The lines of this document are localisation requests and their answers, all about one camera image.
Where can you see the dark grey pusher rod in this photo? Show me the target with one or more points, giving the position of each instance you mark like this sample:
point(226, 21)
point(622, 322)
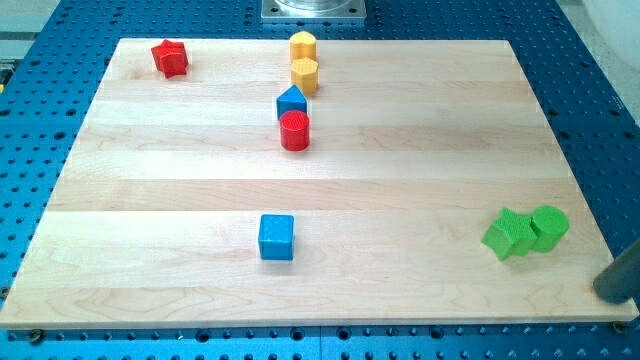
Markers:
point(619, 281)

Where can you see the green star block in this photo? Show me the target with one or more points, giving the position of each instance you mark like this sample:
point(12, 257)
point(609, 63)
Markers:
point(510, 234)

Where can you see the red star block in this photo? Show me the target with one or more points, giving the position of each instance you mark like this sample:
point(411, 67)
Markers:
point(170, 58)

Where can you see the green cylinder block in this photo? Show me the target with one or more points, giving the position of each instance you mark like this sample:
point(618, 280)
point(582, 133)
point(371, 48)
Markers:
point(550, 224)

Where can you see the blue cube block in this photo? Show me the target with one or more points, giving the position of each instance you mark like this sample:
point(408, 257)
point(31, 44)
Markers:
point(276, 237)

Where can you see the red cylinder block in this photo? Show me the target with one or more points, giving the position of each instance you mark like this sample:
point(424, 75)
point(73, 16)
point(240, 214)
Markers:
point(294, 130)

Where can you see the blue triangle block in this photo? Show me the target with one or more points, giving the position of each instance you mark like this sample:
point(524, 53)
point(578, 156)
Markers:
point(291, 99)

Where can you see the yellow hexagon block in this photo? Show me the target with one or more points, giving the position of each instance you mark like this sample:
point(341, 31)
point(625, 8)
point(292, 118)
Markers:
point(304, 74)

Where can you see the wooden board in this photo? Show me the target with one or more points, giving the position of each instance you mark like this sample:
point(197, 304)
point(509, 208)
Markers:
point(416, 146)

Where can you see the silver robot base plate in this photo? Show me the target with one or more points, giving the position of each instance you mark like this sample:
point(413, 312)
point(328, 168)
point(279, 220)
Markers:
point(313, 9)

